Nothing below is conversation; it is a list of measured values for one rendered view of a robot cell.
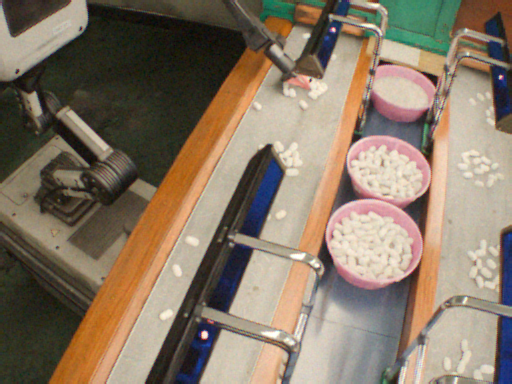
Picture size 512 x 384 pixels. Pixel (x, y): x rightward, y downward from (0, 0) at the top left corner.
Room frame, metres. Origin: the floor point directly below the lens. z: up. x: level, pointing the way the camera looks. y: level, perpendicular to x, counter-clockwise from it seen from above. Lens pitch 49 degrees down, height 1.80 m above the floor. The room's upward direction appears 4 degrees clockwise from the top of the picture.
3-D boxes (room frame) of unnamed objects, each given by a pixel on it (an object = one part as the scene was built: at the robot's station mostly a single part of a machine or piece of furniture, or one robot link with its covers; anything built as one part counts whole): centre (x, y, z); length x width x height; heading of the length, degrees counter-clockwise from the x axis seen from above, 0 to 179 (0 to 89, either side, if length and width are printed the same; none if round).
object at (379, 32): (1.33, -0.27, 0.90); 0.20 x 0.19 x 0.45; 165
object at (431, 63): (1.66, -0.57, 0.77); 0.33 x 0.15 x 0.01; 75
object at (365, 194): (1.02, -0.40, 0.72); 0.27 x 0.27 x 0.10
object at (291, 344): (0.40, -0.02, 0.90); 0.20 x 0.19 x 0.45; 165
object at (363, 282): (0.75, -0.32, 0.72); 0.27 x 0.27 x 0.10
